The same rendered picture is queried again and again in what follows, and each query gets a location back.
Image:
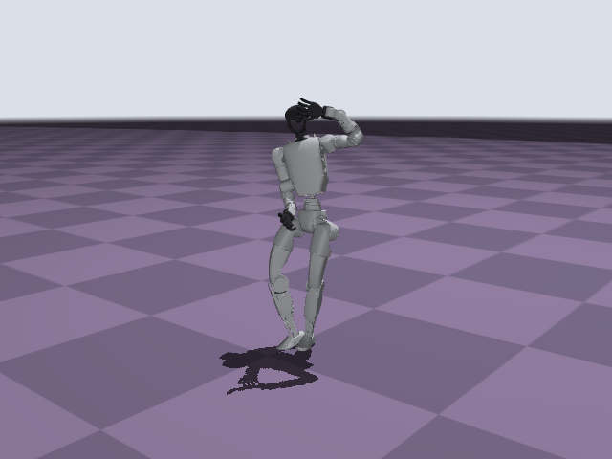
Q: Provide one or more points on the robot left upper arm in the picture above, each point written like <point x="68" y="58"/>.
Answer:
<point x="329" y="143"/>

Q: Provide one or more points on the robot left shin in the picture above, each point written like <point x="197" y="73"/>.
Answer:
<point x="312" y="307"/>

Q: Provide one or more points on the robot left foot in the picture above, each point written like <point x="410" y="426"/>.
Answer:
<point x="306" y="342"/>

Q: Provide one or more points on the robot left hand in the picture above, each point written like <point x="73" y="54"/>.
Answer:
<point x="314" y="110"/>

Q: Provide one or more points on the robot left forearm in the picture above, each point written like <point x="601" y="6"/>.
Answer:
<point x="339" y="115"/>

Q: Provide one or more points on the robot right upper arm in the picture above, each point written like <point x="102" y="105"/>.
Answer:
<point x="281" y="170"/>

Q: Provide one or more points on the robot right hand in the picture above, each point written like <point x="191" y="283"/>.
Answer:
<point x="286" y="219"/>

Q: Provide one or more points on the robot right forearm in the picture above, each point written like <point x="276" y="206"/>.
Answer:
<point x="289" y="201"/>

